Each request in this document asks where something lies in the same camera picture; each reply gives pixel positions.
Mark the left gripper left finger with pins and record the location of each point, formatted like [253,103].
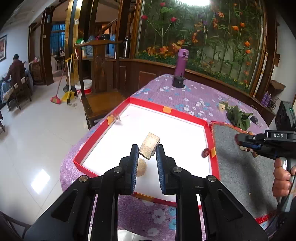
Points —
[131,169]

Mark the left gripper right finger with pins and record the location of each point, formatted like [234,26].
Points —
[165,164]

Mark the right hand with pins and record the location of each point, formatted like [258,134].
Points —
[281,184]

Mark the red white tray box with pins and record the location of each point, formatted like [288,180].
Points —
[185,138]

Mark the black car key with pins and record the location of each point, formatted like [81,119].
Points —
[254,119]

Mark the small red date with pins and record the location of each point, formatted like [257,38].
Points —
[205,153]

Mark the purple spray cans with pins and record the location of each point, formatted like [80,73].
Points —
[266,99]

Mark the green leafy vegetable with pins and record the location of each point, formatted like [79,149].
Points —
[239,118]

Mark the purple floral tablecloth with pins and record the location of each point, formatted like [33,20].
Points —
[158,221]

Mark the grey felt mat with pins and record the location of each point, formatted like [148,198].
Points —
[248,178]

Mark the black small stand block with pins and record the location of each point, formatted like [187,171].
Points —
[178,82]

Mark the white plastic bucket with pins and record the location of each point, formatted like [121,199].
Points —
[87,83]

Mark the yellow dustpan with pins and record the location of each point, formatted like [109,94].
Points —
[69,95]

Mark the red broom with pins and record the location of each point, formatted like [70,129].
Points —
[55,99]

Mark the purple water bottle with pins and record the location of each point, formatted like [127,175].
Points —
[183,56]

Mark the wooden chair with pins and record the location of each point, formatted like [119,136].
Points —
[105,76]

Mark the flower garden mural panel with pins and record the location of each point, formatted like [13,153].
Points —
[224,38]

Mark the seated person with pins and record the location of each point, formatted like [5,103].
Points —
[16,71]

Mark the framed wall painting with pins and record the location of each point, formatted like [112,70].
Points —
[3,41]

